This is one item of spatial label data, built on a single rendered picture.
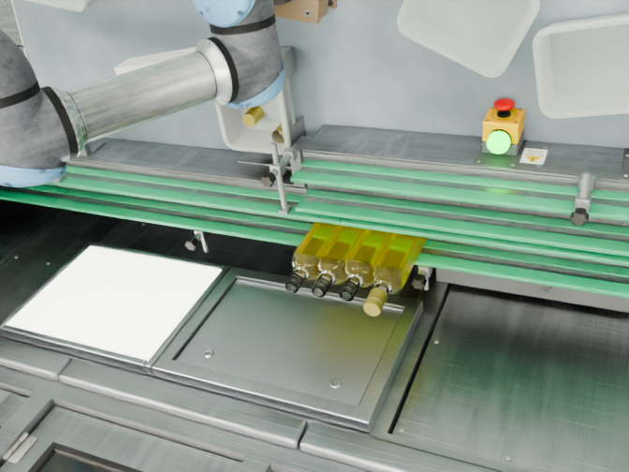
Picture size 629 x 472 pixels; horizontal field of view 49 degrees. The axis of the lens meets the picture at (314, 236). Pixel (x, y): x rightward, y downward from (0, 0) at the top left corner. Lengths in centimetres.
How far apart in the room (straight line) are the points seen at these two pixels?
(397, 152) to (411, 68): 17
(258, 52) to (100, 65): 73
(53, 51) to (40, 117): 88
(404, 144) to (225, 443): 70
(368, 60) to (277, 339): 61
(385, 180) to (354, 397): 43
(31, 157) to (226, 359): 58
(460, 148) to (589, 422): 57
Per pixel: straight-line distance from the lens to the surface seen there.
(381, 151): 146
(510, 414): 133
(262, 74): 124
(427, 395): 136
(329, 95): 157
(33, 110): 110
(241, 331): 149
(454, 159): 142
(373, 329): 144
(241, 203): 157
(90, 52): 189
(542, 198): 133
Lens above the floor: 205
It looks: 46 degrees down
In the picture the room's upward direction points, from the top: 145 degrees counter-clockwise
